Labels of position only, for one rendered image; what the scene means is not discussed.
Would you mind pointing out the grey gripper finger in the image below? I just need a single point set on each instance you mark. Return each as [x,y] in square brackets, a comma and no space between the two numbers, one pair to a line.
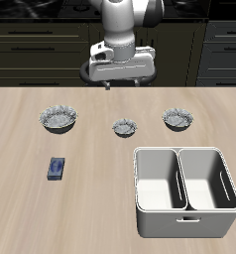
[137,82]
[106,85]

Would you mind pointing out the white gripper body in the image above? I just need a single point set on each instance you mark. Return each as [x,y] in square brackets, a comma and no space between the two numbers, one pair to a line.
[123,67]

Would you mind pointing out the small grey fluted bowl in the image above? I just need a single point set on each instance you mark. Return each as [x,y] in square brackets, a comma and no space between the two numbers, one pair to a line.
[124,127]

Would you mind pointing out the medium grey fluted bowl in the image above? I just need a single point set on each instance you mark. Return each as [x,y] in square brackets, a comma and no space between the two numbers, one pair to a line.
[177,119]

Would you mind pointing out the large grey fluted bowl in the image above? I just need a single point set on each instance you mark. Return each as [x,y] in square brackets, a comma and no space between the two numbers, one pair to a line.
[58,118]

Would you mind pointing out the dark kitchen cupboards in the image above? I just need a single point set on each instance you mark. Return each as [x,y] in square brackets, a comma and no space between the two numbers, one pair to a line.
[37,49]

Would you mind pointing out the small blue box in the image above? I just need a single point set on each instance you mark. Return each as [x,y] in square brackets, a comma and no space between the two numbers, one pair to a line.
[56,168]

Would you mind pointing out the white two-bin basket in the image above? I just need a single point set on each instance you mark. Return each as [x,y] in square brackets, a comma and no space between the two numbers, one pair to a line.
[186,193]

